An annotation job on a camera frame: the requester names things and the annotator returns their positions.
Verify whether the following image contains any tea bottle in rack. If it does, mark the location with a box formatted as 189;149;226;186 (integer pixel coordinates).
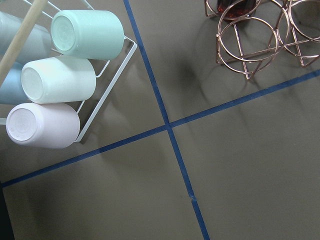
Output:
216;0;257;21

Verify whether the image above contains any white cup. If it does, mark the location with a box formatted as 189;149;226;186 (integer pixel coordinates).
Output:
20;55;96;104

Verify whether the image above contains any pink cup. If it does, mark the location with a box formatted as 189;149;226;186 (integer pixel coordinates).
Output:
5;103;80;149

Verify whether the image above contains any mint green cup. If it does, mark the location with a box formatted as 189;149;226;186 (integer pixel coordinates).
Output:
50;10;125;61

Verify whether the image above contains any grey blue cup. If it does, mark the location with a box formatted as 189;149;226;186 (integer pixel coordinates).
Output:
0;12;52;63

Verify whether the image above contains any light blue cup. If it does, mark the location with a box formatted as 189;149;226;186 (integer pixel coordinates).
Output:
0;62;29;105

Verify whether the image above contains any copper wire bottle rack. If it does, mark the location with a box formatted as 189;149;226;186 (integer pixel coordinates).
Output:
204;0;320;81

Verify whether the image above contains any white wire cup rack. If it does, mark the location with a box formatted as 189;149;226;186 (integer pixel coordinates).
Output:
0;0;137;143

